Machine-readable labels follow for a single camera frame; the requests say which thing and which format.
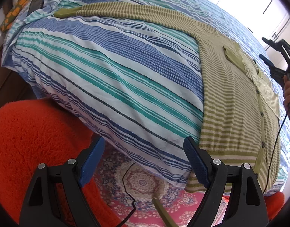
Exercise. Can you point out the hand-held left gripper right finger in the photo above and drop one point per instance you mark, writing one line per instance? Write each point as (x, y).
(197, 163)

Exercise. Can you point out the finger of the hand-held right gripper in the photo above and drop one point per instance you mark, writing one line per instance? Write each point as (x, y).
(280, 43)
(267, 62)

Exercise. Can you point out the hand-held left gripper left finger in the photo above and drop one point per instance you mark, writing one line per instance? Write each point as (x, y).
(89, 165)

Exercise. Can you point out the green striped cardigan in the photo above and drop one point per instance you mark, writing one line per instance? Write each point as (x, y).
(230, 99)

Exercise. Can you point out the person's right hand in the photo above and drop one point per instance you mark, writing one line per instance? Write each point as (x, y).
(289, 92)

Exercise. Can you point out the red patterned rug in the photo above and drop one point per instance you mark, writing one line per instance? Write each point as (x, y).
(145, 184)

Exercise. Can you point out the orange fleece cloth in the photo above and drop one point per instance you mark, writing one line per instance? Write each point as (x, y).
(29, 134)

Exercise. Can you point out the blue striped duvet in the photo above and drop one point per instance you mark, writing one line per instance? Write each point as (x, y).
(100, 63)

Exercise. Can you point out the orange patterned blanket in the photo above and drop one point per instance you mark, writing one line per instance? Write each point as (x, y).
(12, 14)

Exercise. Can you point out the black phone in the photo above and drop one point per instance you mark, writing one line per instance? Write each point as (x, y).
(37, 2)

